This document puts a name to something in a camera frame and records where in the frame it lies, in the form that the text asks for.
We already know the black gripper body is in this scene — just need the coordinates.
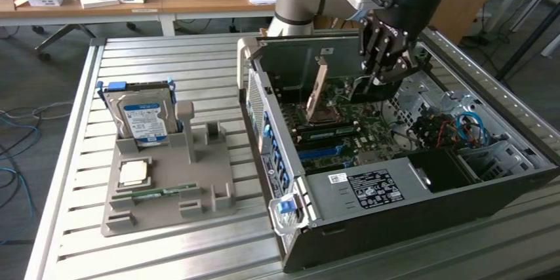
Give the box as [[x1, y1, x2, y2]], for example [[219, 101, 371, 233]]
[[376, 0, 447, 37]]

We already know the graphics card with metal bracket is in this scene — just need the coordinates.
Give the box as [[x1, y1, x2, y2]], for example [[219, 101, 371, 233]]
[[304, 54, 403, 125]]

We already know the silver perforated disk bay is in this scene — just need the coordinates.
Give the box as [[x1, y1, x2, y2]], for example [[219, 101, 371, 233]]
[[380, 70, 443, 130], [457, 140, 541, 184]]

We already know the wooden cabinet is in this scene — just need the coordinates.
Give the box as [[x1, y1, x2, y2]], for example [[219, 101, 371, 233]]
[[411, 0, 511, 45]]

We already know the green motherboard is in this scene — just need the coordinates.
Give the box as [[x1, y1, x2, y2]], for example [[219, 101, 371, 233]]
[[279, 78, 421, 176]]

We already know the CPU socket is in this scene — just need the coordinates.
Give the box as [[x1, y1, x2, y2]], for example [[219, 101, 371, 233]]
[[300, 100, 348, 127]]

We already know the green RAM stick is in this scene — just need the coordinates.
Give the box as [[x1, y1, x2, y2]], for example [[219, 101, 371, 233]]
[[301, 125, 359, 140], [111, 184, 199, 201]]

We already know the blue expansion slot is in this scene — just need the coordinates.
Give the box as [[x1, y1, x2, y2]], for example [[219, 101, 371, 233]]
[[299, 146, 348, 160]]

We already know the black plastic shroud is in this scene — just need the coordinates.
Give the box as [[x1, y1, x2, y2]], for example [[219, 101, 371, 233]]
[[407, 148, 485, 195]]

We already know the gray power supply with label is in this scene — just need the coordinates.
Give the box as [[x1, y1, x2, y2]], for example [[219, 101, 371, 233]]
[[303, 157, 435, 222]]

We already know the blue case latch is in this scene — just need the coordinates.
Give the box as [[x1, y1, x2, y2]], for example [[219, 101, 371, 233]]
[[277, 194, 299, 216]]

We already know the open black PC case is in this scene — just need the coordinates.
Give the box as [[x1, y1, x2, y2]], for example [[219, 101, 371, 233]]
[[236, 25, 560, 274]]

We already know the hard disk with blue carrier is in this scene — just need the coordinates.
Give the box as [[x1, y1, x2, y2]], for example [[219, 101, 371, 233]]
[[95, 76, 181, 149]]

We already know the gray parts rack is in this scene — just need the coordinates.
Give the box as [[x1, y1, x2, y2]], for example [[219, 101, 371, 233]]
[[100, 100, 240, 238]]

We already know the silver CPU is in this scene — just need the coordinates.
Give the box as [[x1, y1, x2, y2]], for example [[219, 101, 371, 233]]
[[117, 161, 153, 187]]

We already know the black red wire bundle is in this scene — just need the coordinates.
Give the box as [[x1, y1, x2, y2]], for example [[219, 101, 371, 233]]
[[408, 113, 467, 150]]

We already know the blue wire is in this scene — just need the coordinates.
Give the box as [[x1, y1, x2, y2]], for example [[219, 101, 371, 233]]
[[455, 111, 493, 145]]

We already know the gray floor cable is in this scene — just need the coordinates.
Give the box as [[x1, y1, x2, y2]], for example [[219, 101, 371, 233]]
[[0, 101, 75, 122]]

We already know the blue floor cable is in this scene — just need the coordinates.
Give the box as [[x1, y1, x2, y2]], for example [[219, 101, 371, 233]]
[[0, 122, 41, 245]]

